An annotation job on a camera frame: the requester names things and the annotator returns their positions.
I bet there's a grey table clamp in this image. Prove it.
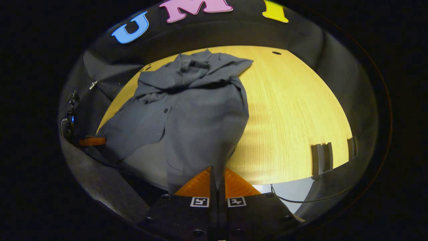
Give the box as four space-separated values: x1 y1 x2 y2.
311 142 334 177

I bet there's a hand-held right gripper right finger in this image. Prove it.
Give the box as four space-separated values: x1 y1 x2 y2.
219 166 301 241

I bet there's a black backdrop cloth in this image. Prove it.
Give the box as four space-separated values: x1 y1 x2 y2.
59 0 380 221

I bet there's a grey button shirt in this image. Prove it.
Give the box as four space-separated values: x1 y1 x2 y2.
95 49 254 194

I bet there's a thin black cable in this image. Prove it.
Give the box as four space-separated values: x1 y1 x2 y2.
270 183 355 204

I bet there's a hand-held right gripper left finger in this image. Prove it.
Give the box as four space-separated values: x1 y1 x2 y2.
138 166 219 241

